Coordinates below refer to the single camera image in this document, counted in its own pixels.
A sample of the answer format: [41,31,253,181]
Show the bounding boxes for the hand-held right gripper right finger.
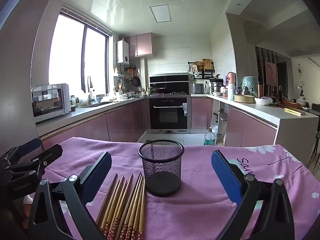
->
[211,150,295,240]

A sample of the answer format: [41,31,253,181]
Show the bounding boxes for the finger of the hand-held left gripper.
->
[30,144,63,178]
[0,138,42,164]

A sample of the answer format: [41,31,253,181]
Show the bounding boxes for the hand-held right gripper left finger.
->
[27,151,112,240]

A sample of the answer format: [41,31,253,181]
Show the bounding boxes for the bundle of wooden chopsticks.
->
[96,172,146,240]

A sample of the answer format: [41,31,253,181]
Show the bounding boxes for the black mesh pen holder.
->
[138,140,185,197]

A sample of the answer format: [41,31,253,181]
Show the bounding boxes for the person's left hand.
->
[21,195,34,217]

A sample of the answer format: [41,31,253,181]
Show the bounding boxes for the clear plastic bottle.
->
[204,128,217,146]

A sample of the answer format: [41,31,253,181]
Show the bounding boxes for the pink printed tablecloth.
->
[37,137,310,240]

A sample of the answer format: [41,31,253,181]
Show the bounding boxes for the white microwave oven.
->
[31,83,71,123]

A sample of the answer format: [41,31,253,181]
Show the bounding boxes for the pink kitchen base cabinets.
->
[40,97,278,150]

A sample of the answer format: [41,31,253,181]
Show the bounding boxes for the kitchen faucet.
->
[87,75,93,105]

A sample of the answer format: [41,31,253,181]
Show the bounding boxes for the round bamboo steamer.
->
[234,94,255,103]

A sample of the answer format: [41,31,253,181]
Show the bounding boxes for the white plastic bag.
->
[254,96,273,105]

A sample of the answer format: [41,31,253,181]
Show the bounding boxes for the black built-in oven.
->
[149,97,188,130]

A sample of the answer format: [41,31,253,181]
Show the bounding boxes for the steel steamer pot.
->
[209,79,224,94]

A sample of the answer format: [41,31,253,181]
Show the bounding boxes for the flat yellow box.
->
[284,107,306,117]

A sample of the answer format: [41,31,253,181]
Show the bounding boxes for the kitchen window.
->
[49,6,113,98]

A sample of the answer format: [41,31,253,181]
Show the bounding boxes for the pink thermos jug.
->
[226,72,237,98]

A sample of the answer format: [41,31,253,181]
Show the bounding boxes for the black range hood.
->
[149,74,190,93]

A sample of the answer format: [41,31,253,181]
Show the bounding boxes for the white gas water heater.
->
[117,40,130,64]

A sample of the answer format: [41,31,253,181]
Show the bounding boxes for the ceiling light panel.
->
[149,4,172,23]

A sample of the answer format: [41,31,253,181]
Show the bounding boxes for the black wall rack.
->
[188,61,215,79]

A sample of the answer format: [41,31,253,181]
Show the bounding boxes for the framed wall picture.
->
[264,61,277,87]

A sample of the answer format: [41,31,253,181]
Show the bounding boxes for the pink wall cabinet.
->
[125,32,153,58]

